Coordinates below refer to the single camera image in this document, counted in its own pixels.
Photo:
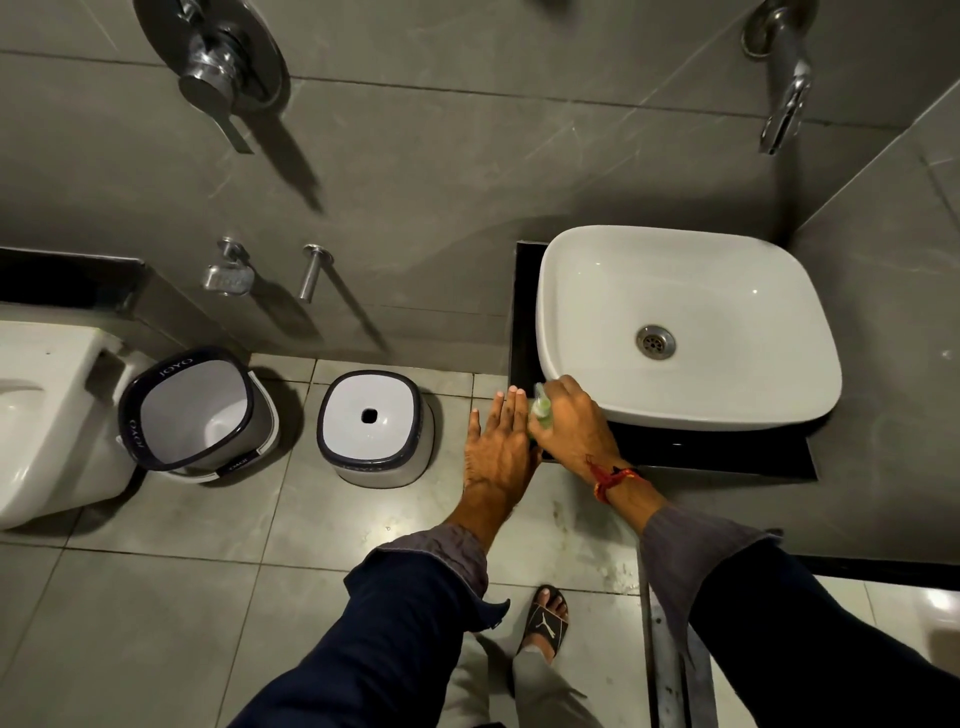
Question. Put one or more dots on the chrome wall spout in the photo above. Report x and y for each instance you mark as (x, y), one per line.
(312, 271)

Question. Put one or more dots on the person's right thumb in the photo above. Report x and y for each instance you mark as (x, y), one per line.
(538, 427)

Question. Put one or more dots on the black stone ledge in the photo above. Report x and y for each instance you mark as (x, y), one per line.
(67, 279)

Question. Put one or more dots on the person's left hand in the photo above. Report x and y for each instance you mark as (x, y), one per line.
(496, 465)

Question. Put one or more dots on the chrome shower mixer valve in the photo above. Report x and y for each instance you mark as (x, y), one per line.
(217, 60)

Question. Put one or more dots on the person's grey trouser leg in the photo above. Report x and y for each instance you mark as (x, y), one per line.
(540, 694)

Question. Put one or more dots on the chrome angle valve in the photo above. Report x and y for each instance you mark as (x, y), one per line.
(229, 274)

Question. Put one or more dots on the small green bottle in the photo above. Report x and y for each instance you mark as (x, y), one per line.
(541, 406)

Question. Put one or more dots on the person's foot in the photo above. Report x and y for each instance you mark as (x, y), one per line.
(551, 604)

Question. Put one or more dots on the black sandal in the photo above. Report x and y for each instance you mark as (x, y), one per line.
(541, 626)

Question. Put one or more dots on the person's left forearm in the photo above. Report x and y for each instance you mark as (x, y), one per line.
(420, 615)

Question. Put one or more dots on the white ceramic wash basin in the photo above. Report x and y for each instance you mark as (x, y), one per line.
(720, 300)

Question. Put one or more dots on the white ceramic toilet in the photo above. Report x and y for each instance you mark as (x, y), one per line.
(52, 420)

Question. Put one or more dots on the chrome basin drain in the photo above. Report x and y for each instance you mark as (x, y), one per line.
(655, 342)

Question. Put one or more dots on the white bucket with navy rim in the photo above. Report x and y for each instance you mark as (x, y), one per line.
(191, 412)

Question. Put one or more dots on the person's left little finger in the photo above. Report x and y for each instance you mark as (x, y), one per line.
(474, 431)

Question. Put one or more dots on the red thread wristband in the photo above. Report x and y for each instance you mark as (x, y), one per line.
(609, 478)

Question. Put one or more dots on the person's left middle finger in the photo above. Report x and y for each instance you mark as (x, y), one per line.
(510, 416)

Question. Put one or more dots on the person's right hand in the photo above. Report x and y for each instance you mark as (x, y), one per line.
(577, 439)

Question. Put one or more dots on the metal floor threshold strip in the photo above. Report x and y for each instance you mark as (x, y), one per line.
(671, 675)

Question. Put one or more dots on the black stone counter slab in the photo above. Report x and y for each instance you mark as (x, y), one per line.
(697, 451)

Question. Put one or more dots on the chrome wall basin tap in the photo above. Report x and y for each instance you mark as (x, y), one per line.
(784, 82)

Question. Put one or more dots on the white stool with navy rim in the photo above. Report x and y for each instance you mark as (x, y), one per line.
(371, 420)

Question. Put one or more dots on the person's right forearm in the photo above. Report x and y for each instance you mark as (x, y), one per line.
(765, 622)

